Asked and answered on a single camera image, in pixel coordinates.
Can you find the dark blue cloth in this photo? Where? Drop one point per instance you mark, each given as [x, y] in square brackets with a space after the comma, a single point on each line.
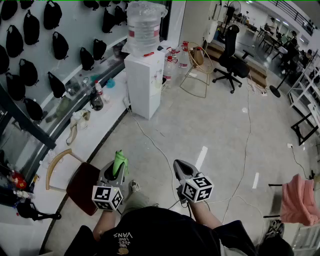
[160, 48]

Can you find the teal scrub ball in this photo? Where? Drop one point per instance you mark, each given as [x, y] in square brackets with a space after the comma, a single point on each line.
[110, 83]

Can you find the black office chair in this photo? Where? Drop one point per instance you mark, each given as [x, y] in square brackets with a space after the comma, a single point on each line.
[232, 62]

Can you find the white power strip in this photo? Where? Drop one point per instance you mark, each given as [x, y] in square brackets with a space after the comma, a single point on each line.
[253, 87]

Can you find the black metal frame table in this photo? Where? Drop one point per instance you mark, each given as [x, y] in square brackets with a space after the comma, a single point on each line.
[302, 136]

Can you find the white water dispenser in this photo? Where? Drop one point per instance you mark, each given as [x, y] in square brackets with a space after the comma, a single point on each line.
[142, 82]

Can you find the person's left leg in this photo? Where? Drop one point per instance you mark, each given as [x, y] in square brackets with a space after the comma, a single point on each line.
[137, 202]

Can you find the clear plastic bottle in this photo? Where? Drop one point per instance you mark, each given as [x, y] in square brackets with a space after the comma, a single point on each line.
[87, 87]

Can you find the dark glass jar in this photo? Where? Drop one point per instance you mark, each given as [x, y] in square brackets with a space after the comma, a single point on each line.
[96, 102]

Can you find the black round stand base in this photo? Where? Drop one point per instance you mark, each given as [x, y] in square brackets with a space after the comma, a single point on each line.
[275, 91]

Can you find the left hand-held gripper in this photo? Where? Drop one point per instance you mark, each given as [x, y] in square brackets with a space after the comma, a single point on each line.
[107, 197]

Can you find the person's left shoe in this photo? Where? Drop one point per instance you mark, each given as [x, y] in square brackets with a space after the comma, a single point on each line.
[135, 186]

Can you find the black clothes rack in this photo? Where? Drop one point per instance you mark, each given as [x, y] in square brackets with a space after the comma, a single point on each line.
[275, 185]

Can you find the red packet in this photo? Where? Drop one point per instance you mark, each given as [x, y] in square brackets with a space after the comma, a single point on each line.
[18, 180]

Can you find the pink cloth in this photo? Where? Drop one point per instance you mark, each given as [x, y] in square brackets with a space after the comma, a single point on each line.
[297, 200]

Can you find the beige tote bag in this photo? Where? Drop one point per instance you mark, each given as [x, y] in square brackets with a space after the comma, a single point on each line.
[77, 120]

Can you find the white metal frame rack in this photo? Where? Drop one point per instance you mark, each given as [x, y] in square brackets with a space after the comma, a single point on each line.
[303, 82]

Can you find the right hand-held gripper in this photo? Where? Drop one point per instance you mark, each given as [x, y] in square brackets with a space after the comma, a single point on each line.
[197, 188]

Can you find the group of black wall bags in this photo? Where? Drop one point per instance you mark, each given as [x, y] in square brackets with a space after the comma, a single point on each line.
[15, 40]

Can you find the black backpack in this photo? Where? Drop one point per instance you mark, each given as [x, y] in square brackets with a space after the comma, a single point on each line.
[275, 247]

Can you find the brown paper bag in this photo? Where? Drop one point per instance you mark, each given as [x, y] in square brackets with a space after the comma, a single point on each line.
[198, 57]

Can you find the clear jug with red cap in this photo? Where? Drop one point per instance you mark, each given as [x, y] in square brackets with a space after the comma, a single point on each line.
[170, 72]
[184, 56]
[173, 53]

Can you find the green cup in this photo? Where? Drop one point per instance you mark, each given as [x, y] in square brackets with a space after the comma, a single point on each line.
[118, 162]

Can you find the person's right forearm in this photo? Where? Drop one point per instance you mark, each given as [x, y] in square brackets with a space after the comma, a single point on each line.
[202, 215]

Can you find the person's black shirt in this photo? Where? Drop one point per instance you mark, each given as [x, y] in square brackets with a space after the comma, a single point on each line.
[160, 235]

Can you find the clear wrapped water jug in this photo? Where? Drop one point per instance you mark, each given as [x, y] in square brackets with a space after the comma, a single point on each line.
[143, 30]

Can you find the white paper cup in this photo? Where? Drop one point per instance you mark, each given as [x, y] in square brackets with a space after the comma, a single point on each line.
[106, 98]

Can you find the black floor fan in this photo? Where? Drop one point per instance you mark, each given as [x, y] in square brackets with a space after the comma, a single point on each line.
[235, 7]

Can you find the wooden chair with red seat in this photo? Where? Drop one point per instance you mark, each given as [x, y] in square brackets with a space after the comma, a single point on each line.
[82, 185]

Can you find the white floor socket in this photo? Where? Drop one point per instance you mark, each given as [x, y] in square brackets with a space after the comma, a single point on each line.
[290, 145]

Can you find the red plastic strip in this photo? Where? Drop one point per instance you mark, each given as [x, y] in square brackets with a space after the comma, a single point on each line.
[149, 54]

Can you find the person's left forearm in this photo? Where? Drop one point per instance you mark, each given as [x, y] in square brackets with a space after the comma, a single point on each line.
[105, 222]

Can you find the white bottle with red cap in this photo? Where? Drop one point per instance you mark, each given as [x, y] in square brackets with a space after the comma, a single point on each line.
[98, 87]

